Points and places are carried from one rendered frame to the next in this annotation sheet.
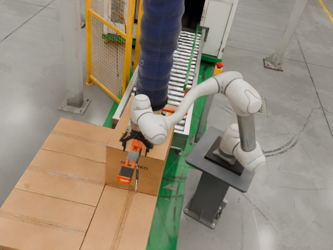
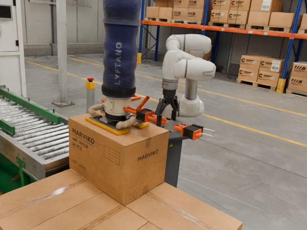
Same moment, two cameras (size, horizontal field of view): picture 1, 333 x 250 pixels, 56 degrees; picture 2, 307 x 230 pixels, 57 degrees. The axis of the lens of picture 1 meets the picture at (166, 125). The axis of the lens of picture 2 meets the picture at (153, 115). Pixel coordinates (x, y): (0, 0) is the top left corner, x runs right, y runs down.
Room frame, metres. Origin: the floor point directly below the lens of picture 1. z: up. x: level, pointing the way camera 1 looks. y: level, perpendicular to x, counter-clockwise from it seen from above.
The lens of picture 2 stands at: (0.40, 1.45, 1.64)
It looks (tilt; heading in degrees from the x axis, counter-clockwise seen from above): 18 degrees down; 307
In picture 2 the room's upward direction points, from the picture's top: 5 degrees clockwise
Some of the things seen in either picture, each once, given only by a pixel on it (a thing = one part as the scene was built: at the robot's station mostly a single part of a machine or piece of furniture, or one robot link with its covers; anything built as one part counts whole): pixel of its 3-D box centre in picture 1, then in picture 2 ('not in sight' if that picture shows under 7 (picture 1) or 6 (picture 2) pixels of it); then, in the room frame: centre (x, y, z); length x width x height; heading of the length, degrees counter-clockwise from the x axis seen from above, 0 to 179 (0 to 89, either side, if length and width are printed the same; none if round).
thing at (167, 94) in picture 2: (137, 132); (168, 96); (1.28, 0.15, 1.23); 0.08 x 0.07 x 0.09; 87
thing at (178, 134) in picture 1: (150, 128); (84, 153); (2.06, 0.14, 0.58); 0.70 x 0.03 x 0.06; 88
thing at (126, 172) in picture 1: (125, 174); (191, 132); (1.10, 0.17, 1.07); 0.08 x 0.07 x 0.05; 178
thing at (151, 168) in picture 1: (143, 143); (116, 149); (1.69, 0.15, 0.74); 0.60 x 0.40 x 0.40; 176
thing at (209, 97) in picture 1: (206, 108); (90, 127); (2.62, -0.38, 0.50); 0.07 x 0.07 x 1.00; 88
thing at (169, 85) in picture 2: (138, 123); (170, 83); (1.28, 0.15, 1.31); 0.09 x 0.09 x 0.06
